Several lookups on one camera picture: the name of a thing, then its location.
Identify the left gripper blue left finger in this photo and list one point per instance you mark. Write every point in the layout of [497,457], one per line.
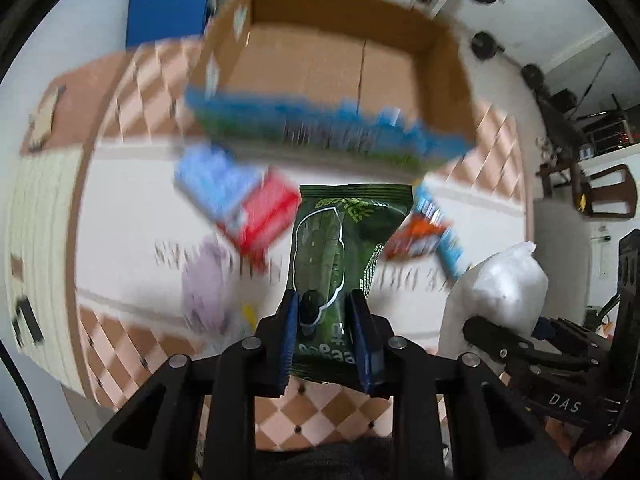
[288,319]

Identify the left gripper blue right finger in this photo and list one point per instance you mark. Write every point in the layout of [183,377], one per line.
[361,330]

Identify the green snack packet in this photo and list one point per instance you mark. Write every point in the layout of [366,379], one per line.
[338,234]

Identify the white plastic pillow pack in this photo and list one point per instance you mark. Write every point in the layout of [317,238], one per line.
[508,289]

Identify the red snack packet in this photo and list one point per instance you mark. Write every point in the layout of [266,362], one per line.
[262,217]

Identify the orange snack bag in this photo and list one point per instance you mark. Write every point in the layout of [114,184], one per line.
[417,237]

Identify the light blue tissue pack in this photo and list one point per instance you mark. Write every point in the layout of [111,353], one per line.
[214,180]

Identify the long blue biscuit packet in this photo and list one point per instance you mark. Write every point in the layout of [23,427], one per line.
[448,246]

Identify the wooden chair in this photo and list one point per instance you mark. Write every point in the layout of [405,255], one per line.
[617,201]

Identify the cardboard box with blue print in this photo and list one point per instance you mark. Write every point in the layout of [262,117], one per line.
[367,78]

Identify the small barbell on floor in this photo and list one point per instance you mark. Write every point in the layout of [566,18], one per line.
[485,47]

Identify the blue folded mat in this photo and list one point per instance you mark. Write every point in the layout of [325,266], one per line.
[152,20]

